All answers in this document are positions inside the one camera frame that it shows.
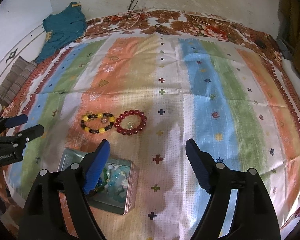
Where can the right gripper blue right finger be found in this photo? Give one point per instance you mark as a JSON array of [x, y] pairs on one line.
[[201, 164]]

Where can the silver metal tin box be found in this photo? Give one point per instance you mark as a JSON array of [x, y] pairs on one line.
[[115, 190]]

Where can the grey striped pillow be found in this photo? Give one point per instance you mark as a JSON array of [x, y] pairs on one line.
[[15, 79]]

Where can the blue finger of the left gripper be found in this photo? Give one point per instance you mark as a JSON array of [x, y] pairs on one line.
[[16, 121], [31, 133]]

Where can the mustard hanging garment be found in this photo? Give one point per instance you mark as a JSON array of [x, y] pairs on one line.
[[289, 12]]

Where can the black scissors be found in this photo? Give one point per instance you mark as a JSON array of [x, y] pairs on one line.
[[160, 29]]

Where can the floral red bed sheet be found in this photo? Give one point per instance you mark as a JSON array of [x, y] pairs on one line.
[[215, 25]]

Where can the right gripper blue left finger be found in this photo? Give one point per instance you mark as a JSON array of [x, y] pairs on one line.
[[94, 163]]

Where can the teal garment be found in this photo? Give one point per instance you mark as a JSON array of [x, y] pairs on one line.
[[62, 29]]

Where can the striped colourful cloth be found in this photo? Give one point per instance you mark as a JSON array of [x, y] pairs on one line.
[[165, 117]]

